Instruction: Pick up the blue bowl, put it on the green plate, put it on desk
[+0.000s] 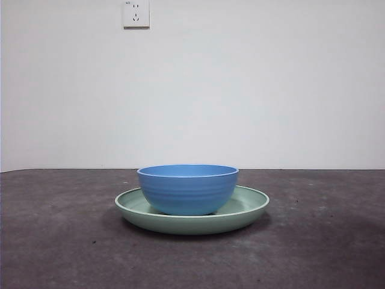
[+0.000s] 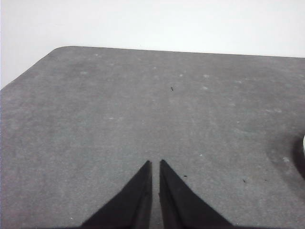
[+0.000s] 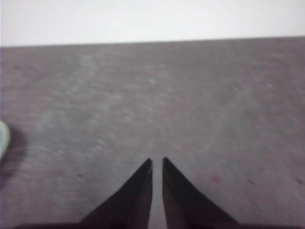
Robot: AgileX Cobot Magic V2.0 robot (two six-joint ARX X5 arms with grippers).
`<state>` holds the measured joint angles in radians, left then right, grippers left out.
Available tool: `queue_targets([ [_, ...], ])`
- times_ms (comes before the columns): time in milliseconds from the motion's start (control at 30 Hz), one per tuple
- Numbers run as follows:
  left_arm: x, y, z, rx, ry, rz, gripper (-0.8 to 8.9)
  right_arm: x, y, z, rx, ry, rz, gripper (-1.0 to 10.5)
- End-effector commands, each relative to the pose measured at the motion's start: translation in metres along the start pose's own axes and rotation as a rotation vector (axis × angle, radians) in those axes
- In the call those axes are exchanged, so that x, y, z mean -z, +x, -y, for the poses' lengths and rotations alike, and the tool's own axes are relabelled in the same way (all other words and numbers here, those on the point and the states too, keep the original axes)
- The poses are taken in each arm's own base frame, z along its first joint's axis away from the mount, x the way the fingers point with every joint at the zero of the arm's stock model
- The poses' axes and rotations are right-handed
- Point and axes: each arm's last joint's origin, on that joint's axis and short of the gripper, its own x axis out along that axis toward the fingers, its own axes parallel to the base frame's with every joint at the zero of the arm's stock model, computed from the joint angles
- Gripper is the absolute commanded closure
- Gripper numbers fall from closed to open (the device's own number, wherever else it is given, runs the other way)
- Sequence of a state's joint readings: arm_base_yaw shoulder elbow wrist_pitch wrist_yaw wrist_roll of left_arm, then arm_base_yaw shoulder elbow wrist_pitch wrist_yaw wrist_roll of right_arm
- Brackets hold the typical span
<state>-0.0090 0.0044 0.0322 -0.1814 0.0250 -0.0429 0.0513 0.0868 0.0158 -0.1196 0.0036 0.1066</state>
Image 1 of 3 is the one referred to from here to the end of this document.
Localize white wall socket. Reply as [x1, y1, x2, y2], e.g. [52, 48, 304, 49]
[122, 0, 150, 30]

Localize pale green round plate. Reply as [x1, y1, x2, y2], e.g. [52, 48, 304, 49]
[114, 184, 270, 236]

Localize blue ribbed bowl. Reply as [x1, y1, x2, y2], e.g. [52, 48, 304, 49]
[137, 164, 240, 216]

